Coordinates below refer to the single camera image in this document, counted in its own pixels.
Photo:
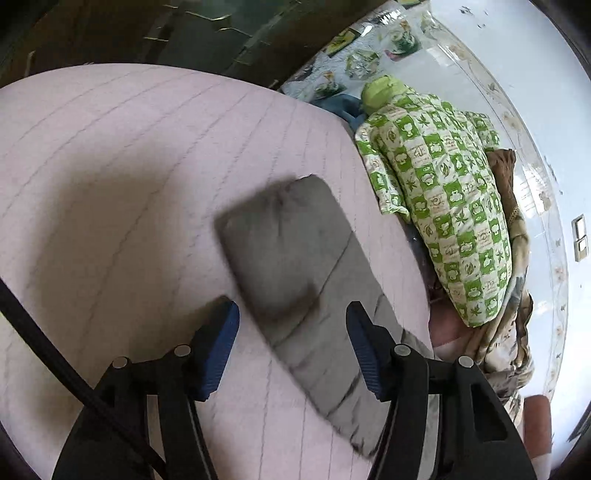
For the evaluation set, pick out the gold wall switch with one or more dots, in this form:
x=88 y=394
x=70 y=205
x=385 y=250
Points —
x=581 y=249
x=577 y=225

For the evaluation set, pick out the blue cloth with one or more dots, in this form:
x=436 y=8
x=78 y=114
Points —
x=344 y=108

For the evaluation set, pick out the green checkered quilt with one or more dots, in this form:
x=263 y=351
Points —
x=443 y=194

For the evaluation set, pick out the grey quilted jacket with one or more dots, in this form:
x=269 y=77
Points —
x=286 y=240

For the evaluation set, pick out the beige floral fleece blanket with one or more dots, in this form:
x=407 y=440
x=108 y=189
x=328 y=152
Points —
x=512 y=318

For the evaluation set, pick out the dark wooden glass door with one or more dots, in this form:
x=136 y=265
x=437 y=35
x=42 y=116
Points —
x=138 y=32

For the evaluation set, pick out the plain green cloth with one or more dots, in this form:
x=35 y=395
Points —
x=381 y=92

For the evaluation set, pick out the pink striped bed sheet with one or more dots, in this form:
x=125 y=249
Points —
x=115 y=184

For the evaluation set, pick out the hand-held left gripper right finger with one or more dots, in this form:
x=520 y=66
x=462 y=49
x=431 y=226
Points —
x=364 y=353

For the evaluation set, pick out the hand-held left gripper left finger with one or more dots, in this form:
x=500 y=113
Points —
x=222 y=348

